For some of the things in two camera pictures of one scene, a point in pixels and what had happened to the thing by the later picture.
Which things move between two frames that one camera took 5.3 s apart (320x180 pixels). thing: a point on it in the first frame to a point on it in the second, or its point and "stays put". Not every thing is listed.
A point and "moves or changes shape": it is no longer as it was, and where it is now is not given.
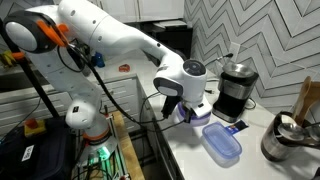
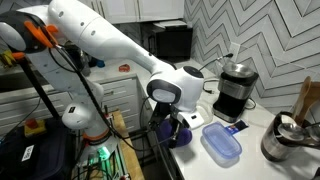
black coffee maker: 236,83 stays put
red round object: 124,68 stays put
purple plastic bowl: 195,121 moves or changes shape
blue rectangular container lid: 222,139 stays put
